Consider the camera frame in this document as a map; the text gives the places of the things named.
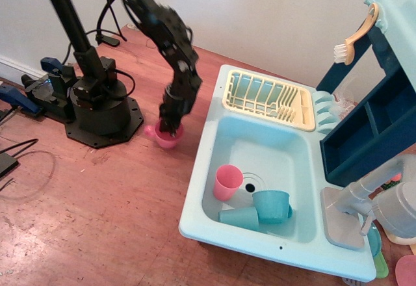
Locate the teal tumbler lying down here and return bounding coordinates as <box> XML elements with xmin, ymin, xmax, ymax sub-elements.
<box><xmin>218</xmin><ymin>207</ymin><xmax>259</xmax><ymax>231</ymax></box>

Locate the pink tumbler cup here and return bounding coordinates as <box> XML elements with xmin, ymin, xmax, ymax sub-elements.
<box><xmin>213</xmin><ymin>164</ymin><xmax>243</xmax><ymax>202</ymax></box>

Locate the grey toy faucet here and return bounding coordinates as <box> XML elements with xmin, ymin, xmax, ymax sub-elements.
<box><xmin>320</xmin><ymin>154</ymin><xmax>415</xmax><ymax>250</ymax></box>

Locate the pink cup with handle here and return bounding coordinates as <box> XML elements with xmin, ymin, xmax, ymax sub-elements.
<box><xmin>144</xmin><ymin>120</ymin><xmax>184</xmax><ymax>149</ymax></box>

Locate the black flat device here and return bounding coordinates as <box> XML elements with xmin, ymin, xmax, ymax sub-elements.
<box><xmin>0</xmin><ymin>153</ymin><xmax>19</xmax><ymax>177</ymax></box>

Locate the black cable loop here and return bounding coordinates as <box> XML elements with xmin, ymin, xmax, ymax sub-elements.
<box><xmin>0</xmin><ymin>138</ymin><xmax>56</xmax><ymax>201</ymax></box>

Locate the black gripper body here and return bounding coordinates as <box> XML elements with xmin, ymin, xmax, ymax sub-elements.
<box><xmin>159</xmin><ymin>68</ymin><xmax>202</xmax><ymax>124</ymax></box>

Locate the pink plate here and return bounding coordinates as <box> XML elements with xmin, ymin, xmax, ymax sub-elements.
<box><xmin>395</xmin><ymin>255</ymin><xmax>416</xmax><ymax>286</ymax></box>

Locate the teal plate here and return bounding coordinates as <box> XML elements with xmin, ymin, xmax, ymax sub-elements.
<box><xmin>367</xmin><ymin>224</ymin><xmax>382</xmax><ymax>257</ymax></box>

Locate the light blue toy sink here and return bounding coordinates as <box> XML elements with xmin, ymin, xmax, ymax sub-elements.
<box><xmin>179</xmin><ymin>65</ymin><xmax>376</xmax><ymax>282</ymax></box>

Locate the cream dish rack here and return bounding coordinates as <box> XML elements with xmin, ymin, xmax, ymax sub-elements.
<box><xmin>222</xmin><ymin>70</ymin><xmax>315</xmax><ymax>132</ymax></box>

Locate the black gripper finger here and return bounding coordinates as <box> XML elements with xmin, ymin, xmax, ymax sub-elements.
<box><xmin>170</xmin><ymin>122</ymin><xmax>182</xmax><ymax>136</ymax></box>
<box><xmin>160</xmin><ymin>118</ymin><xmax>171</xmax><ymax>134</ymax></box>

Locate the tan dish brush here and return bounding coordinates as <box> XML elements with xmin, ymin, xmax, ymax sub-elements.
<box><xmin>333</xmin><ymin>3</ymin><xmax>379</xmax><ymax>66</ymax></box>

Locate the blue clamp handle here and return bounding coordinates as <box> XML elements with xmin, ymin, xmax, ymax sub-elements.
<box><xmin>1</xmin><ymin>84</ymin><xmax>42</xmax><ymax>117</ymax></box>

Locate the dark blue toy shelf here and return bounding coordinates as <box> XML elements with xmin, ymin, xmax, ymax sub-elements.
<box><xmin>320</xmin><ymin>27</ymin><xmax>415</xmax><ymax>187</ymax></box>

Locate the blue black clamp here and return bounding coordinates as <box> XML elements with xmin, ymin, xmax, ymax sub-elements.
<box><xmin>21</xmin><ymin>57</ymin><xmax>77</xmax><ymax>123</ymax></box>

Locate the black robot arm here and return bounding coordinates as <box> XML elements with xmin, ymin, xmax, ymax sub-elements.
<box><xmin>50</xmin><ymin>0</ymin><xmax>202</xmax><ymax>139</ymax></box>

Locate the green plate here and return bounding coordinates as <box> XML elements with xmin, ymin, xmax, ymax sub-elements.
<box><xmin>373</xmin><ymin>252</ymin><xmax>389</xmax><ymax>279</ymax></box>

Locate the black cable foot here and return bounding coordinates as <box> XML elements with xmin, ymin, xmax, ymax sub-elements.
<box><xmin>96</xmin><ymin>34</ymin><xmax>120</xmax><ymax>47</ymax></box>

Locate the teal cup with handle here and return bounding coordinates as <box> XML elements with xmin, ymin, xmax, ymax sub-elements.
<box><xmin>252</xmin><ymin>190</ymin><xmax>293</xmax><ymax>224</ymax></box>

